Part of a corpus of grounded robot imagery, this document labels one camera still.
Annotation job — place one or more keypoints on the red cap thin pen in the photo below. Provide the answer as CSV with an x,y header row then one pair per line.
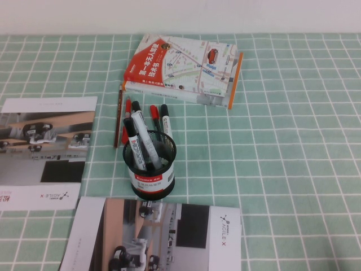
x,y
154,111

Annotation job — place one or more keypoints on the grey marker black cap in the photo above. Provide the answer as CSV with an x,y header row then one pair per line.
x,y
136,106

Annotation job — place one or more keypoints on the orange spine book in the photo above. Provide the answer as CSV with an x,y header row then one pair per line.
x,y
214,101

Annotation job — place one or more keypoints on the AgileX brochure red characters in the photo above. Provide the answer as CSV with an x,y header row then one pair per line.
x,y
42,141

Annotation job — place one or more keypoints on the green checked tablecloth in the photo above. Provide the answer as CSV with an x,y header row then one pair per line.
x,y
282,141

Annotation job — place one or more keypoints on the black mesh pen holder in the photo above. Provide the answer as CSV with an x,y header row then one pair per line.
x,y
149,183

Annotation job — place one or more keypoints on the black cap marker printed label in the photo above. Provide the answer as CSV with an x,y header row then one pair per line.
x,y
129,128

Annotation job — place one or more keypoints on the white marker black cap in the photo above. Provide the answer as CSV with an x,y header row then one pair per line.
x,y
166,124

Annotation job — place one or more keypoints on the map cover book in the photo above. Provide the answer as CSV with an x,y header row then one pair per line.
x,y
183,65

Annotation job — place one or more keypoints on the white grey marker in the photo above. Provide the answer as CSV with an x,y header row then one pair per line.
x,y
144,132

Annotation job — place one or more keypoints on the brown wooden pencil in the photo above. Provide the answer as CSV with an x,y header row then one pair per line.
x,y
118,118

